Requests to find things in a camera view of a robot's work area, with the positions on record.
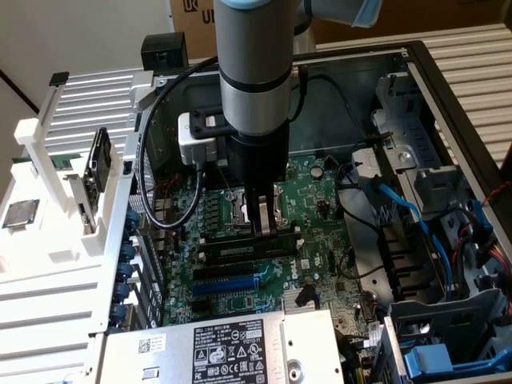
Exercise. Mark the metal locking lever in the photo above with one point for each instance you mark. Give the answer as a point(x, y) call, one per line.
point(225, 180)

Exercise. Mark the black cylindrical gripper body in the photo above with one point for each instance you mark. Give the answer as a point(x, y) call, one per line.
point(260, 160)

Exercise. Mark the silver coin cell battery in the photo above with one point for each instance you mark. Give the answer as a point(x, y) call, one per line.
point(317, 172)

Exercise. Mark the plain brown cardboard box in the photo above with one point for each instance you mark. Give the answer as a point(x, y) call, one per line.
point(440, 16)

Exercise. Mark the metal CPU socket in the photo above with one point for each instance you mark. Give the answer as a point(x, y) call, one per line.
point(236, 208)

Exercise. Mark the open grey PC case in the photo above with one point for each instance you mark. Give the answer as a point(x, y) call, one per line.
point(340, 120)

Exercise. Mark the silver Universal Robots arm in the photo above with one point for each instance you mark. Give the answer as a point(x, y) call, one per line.
point(252, 60)

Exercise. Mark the long black expansion slot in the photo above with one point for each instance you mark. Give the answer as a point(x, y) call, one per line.
point(224, 272)

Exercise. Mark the blue expansion slot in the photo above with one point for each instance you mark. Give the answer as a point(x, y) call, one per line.
point(224, 287)

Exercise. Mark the silver CPU chip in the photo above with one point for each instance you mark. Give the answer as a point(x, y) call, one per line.
point(20, 214)

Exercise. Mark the black plastic card holder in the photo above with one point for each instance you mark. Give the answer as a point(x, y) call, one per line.
point(404, 260)

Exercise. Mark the short black expansion slot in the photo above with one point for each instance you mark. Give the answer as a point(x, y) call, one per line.
point(200, 306)

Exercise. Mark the black angled data connector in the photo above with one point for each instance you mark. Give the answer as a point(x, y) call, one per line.
point(306, 294)

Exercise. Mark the black plastic box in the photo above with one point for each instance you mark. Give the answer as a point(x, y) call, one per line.
point(164, 52)

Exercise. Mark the blue slot retention clip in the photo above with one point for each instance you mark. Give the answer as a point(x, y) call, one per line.
point(132, 221)
point(127, 253)
point(122, 292)
point(124, 272)
point(119, 313)

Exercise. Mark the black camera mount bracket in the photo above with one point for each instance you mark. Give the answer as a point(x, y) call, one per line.
point(202, 126)

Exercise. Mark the silver chipset heat sink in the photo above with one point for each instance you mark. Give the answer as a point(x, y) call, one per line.
point(291, 299)

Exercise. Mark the printed brown cardboard box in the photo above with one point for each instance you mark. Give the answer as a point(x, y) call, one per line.
point(192, 32)

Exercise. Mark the black graphics card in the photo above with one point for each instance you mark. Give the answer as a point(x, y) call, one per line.
point(98, 168)

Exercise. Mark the green Dell motherboard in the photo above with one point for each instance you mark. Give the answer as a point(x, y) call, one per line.
point(312, 224)

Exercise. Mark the white parts rack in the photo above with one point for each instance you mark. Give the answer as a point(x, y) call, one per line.
point(52, 240)

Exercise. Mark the black RAM slot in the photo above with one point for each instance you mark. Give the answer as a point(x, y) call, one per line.
point(232, 262)

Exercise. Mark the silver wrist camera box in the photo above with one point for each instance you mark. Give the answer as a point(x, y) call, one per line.
point(192, 148)

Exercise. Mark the small black rack cap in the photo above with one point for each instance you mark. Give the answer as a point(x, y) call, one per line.
point(59, 78)

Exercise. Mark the blue plastic drive bracket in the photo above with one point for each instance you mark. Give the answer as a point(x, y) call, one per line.
point(432, 360)

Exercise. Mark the silver power supply unit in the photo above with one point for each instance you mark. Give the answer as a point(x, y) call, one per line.
point(168, 360)

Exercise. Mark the grey metal disk bay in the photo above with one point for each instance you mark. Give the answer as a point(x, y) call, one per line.
point(416, 140)

